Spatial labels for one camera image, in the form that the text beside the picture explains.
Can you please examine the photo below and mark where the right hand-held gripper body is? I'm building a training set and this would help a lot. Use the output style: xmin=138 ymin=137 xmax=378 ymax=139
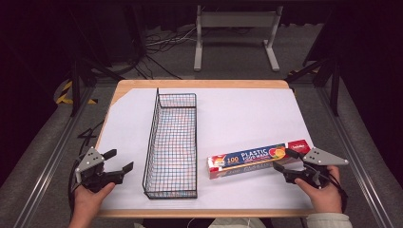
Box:
xmin=283 ymin=147 xmax=350 ymax=190

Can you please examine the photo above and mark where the bundle of floor cables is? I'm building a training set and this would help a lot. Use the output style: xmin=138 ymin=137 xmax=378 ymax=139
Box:
xmin=113 ymin=27 xmax=199 ymax=80

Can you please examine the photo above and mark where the black tripod stand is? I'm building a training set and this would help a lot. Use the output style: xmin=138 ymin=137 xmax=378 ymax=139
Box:
xmin=67 ymin=6 xmax=126 ymax=118
xmin=284 ymin=9 xmax=343 ymax=118

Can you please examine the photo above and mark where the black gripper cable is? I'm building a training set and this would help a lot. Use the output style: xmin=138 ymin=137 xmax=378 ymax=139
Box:
xmin=327 ymin=172 xmax=349 ymax=214
xmin=67 ymin=158 xmax=81 ymax=219

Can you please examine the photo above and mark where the person's right hand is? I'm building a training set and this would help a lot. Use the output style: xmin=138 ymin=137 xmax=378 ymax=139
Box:
xmin=294 ymin=164 xmax=343 ymax=215

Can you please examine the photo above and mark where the yellow black hazard tape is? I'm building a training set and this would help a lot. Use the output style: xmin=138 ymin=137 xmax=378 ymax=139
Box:
xmin=54 ymin=79 xmax=99 ymax=105

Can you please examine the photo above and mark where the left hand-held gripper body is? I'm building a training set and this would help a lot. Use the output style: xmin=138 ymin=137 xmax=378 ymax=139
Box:
xmin=74 ymin=146 xmax=125 ymax=194

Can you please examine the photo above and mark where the black wire basket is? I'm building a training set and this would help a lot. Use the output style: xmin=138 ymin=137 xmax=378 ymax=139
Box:
xmin=142 ymin=87 xmax=199 ymax=200

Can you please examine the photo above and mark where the white metal stand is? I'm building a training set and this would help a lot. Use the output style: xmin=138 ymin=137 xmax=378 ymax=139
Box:
xmin=193 ymin=5 xmax=284 ymax=72

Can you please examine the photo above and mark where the white paper sheet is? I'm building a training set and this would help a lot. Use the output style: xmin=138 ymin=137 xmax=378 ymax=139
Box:
xmin=95 ymin=87 xmax=317 ymax=211

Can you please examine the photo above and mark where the person's left hand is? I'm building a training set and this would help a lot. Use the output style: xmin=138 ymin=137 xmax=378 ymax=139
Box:
xmin=73 ymin=181 xmax=116 ymax=219

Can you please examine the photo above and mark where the plastic wrap box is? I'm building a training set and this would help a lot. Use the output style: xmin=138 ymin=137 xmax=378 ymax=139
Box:
xmin=206 ymin=139 xmax=313 ymax=181

